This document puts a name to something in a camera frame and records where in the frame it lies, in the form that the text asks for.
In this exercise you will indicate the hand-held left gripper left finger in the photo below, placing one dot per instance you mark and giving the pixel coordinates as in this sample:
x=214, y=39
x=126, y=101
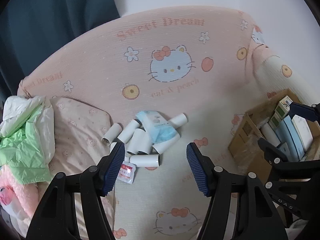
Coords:
x=116, y=170

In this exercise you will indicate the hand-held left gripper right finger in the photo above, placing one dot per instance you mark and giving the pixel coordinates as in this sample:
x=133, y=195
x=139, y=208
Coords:
x=197, y=167

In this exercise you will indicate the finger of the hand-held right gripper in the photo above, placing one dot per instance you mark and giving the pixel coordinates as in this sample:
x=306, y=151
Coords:
x=282, y=165
x=303, y=111

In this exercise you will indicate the white paper tube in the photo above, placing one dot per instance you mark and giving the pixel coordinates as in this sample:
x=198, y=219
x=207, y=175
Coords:
x=270, y=133

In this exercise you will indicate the pile of white paper tubes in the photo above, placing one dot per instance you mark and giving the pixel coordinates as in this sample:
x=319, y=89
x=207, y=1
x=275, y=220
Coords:
x=130, y=132

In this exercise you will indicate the brown cardboard box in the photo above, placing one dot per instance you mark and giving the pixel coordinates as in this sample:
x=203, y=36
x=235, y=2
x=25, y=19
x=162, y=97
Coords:
x=246, y=130

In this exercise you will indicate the red and white sachet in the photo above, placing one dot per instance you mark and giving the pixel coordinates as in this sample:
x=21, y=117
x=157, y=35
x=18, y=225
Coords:
x=127, y=172

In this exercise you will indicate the white box with colourful print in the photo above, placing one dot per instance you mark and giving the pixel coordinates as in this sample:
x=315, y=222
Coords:
x=285, y=103

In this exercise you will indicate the flat white box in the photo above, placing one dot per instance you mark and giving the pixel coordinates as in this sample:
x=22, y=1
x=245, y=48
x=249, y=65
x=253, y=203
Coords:
x=303, y=132

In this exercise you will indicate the green and white box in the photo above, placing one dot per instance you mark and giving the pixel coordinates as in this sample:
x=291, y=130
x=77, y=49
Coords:
x=281, y=112
x=275, y=121

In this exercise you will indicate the light blue box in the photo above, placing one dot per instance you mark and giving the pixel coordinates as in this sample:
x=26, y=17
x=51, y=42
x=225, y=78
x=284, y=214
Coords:
x=293, y=140

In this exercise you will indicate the light blue wipes packet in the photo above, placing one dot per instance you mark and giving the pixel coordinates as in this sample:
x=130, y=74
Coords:
x=160, y=130

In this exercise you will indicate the bear-print pillow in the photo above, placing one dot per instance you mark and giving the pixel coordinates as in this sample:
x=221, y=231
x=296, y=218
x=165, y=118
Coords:
x=75, y=130

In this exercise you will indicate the green plastic bag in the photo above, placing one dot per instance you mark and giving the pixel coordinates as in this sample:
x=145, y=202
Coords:
x=25, y=155

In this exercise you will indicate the pink plush toy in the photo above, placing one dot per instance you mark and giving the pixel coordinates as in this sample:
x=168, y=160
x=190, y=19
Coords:
x=20, y=195

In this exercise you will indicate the pink cream cat-print blanket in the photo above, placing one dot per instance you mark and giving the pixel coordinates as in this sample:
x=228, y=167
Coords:
x=100, y=67

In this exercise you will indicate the white plastic bag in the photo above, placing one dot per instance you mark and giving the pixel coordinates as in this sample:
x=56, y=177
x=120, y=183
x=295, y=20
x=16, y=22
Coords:
x=17, y=110

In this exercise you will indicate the dark teal curtain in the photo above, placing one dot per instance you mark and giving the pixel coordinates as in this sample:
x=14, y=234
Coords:
x=50, y=17

